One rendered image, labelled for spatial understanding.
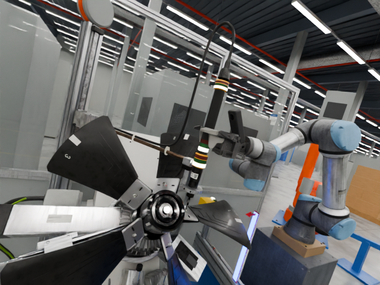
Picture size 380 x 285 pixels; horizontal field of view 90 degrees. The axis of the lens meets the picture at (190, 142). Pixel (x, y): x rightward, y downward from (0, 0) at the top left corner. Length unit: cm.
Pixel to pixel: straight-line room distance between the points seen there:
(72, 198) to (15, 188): 67
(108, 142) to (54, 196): 25
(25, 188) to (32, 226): 69
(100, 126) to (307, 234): 109
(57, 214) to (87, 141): 23
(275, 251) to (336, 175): 49
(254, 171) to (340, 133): 37
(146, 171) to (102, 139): 35
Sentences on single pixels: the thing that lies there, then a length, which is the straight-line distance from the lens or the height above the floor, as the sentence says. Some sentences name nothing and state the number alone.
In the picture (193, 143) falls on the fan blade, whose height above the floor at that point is 140.
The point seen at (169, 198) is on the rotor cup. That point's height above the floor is 124.
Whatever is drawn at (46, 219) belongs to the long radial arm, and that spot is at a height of 112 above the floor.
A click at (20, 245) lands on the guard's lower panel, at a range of 155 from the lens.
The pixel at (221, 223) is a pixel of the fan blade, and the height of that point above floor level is 117.
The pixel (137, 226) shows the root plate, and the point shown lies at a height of 116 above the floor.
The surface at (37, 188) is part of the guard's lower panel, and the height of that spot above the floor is 91.
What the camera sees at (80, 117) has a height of 137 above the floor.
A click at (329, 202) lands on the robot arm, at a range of 107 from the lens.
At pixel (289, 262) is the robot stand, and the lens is 117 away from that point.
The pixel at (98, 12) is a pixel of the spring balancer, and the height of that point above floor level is 186.
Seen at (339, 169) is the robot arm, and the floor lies 146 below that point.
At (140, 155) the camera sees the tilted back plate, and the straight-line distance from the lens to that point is 93.
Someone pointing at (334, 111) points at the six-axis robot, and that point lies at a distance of 450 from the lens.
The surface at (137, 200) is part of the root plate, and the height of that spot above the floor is 121.
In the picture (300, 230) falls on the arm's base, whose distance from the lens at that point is 122.
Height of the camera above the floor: 149
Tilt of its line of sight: 6 degrees down
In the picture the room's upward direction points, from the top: 15 degrees clockwise
